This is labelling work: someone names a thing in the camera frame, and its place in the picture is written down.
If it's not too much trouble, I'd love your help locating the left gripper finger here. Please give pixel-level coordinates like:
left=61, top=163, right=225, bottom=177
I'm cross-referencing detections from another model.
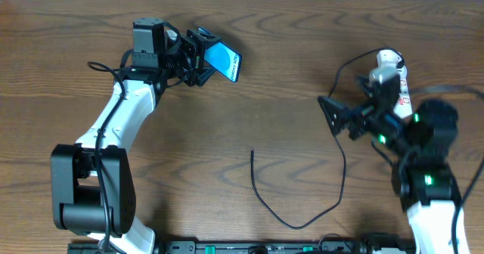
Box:
left=195, top=67, right=216, bottom=87
left=197, top=26, right=222, bottom=46

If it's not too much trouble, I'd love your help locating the blue Galaxy smartphone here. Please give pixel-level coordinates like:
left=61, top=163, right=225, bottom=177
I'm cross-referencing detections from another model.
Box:
left=201, top=41, right=242, bottom=82

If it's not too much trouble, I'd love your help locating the black USB charging cable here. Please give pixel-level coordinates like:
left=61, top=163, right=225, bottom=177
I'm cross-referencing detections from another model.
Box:
left=250, top=46, right=406, bottom=231

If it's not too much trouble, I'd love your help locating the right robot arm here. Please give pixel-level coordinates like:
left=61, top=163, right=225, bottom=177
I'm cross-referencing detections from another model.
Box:
left=318, top=76, right=470, bottom=253

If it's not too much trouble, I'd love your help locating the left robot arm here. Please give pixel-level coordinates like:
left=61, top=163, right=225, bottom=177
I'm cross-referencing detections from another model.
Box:
left=50, top=18, right=222, bottom=253

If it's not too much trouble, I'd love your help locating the white USB charger plug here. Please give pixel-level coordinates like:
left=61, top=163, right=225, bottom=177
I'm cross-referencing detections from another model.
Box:
left=377, top=49, right=405, bottom=70

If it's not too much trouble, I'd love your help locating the white power strip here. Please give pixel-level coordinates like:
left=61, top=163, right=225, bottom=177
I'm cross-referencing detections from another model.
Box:
left=393, top=67, right=413, bottom=119

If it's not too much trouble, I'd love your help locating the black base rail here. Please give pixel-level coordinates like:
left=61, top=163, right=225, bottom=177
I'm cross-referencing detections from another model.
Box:
left=67, top=233, right=417, bottom=254

